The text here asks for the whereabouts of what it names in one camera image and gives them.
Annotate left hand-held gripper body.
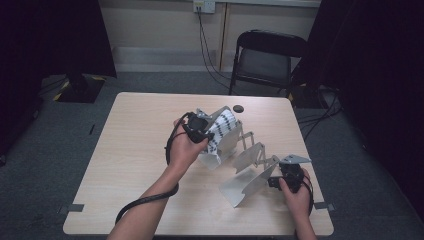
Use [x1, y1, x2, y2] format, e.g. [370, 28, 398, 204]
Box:
[182, 108, 214, 144]

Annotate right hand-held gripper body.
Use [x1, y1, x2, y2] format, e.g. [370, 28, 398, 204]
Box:
[279, 153, 313, 194]

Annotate white cloth with grey diamonds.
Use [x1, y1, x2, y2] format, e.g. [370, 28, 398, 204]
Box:
[203, 109, 238, 166]

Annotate white expandable metal rack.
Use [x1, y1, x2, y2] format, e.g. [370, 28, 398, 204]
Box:
[194, 105, 280, 208]

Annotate person's left hand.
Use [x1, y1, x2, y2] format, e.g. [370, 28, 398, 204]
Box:
[168, 120, 209, 174]

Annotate person's right hand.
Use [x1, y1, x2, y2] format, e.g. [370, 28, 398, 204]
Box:
[279, 169, 314, 218]

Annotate grey tape strip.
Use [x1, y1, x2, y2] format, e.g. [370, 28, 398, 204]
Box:
[313, 201, 335, 212]
[57, 203, 86, 215]

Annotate black folding chair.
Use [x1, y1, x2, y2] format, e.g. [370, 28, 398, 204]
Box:
[229, 29, 308, 98]

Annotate black stand base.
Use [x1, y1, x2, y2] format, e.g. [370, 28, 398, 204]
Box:
[53, 73, 107, 104]

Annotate dark curtain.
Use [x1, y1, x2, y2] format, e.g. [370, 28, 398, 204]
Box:
[293, 0, 424, 211]
[0, 0, 118, 158]

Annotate right hand-held gripper black cable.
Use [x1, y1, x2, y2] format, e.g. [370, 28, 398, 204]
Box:
[301, 174, 316, 218]

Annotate hand-held gripper black cable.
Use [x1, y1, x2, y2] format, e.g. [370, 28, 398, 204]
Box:
[301, 174, 316, 218]
[114, 112, 195, 225]

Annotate black floor cables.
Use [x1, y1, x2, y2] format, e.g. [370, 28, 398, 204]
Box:
[298, 86, 344, 141]

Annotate black wall socket cable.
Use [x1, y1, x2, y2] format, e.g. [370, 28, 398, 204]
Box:
[196, 7, 235, 83]

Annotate left hand-held gripper black cable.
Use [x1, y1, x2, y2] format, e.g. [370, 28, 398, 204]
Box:
[114, 112, 195, 225]

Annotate beige wall conduit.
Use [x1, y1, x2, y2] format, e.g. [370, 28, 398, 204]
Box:
[218, 3, 232, 72]

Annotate white wall socket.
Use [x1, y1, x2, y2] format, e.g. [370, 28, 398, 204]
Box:
[193, 0, 217, 14]

